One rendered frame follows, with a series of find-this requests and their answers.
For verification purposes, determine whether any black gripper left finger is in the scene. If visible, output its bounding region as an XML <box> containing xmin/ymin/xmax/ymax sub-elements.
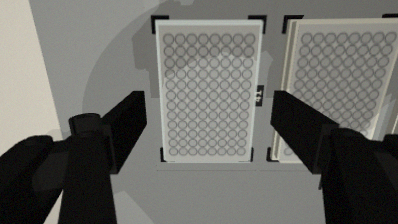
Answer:
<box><xmin>0</xmin><ymin>91</ymin><xmax>147</xmax><ymax>224</ymax></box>

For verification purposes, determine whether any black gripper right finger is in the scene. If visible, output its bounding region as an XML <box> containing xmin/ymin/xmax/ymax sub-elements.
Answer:
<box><xmin>270</xmin><ymin>90</ymin><xmax>398</xmax><ymax>224</ymax></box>

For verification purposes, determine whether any grey flat deck plate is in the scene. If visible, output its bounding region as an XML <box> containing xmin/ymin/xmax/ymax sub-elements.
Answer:
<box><xmin>29</xmin><ymin>0</ymin><xmax>326</xmax><ymax>224</ymax></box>

